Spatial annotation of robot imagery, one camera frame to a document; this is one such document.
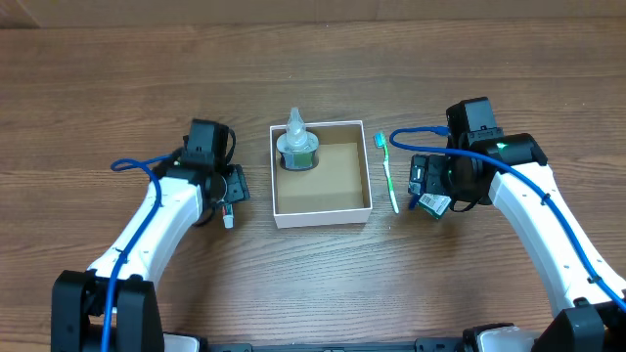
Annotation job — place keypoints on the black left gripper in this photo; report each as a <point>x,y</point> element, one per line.
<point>238,184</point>

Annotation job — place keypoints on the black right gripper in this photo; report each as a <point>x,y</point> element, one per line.
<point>423,175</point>

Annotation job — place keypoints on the teal toothpaste tube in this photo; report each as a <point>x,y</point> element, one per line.
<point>228,215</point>

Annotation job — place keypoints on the clear soap pump bottle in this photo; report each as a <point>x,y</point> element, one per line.
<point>297,146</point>

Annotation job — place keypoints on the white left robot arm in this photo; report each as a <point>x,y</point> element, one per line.
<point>112,305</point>

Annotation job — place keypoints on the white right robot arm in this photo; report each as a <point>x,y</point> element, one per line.
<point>481,165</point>

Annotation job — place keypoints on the green white soap bar pack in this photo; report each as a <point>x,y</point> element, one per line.
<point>435,205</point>

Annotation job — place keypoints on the blue disposable razor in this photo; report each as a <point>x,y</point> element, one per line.
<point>414,202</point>

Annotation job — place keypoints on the green white toothbrush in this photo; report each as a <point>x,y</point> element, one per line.
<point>381,143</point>

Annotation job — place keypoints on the pink cardboard box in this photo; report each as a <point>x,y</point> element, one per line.
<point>336,191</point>

